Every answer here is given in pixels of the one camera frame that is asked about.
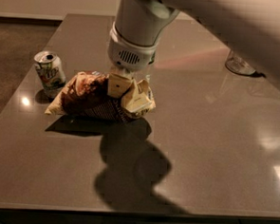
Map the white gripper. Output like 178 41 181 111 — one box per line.
107 23 159 114

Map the brown chip bag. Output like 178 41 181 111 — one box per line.
45 71 145 122

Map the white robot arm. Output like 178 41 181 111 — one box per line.
107 0 280 90

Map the white 7up can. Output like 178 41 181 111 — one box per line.
34 51 66 99

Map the metal mesh cup holder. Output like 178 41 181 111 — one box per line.
225 51 255 76

